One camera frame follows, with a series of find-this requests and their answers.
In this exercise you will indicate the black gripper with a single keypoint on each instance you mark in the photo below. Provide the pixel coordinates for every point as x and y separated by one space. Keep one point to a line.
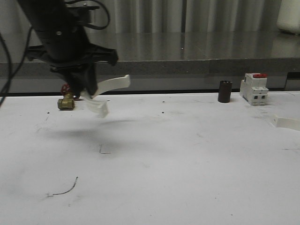
79 73

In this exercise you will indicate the white pipe clamp half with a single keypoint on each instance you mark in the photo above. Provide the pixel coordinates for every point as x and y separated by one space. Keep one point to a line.
100 107
289 123

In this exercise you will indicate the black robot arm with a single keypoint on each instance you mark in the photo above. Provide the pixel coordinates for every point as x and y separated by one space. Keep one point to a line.
65 46

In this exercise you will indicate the brass valve red handwheel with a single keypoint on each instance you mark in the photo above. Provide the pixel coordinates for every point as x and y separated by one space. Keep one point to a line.
69 98

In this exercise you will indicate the grey curtain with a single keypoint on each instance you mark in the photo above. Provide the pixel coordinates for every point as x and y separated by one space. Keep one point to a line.
172 16

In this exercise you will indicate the grey stone countertop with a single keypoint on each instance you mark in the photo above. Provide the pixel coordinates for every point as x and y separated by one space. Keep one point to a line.
195 53

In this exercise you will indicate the dark brown cylindrical capacitor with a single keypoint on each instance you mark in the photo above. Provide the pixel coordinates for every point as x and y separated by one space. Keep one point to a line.
224 93

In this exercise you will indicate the white rice cooker appliance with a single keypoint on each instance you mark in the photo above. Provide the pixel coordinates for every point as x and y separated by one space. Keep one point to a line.
289 16

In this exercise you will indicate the white circuit breaker red switch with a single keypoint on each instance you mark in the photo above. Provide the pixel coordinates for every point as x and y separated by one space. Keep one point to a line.
253 88

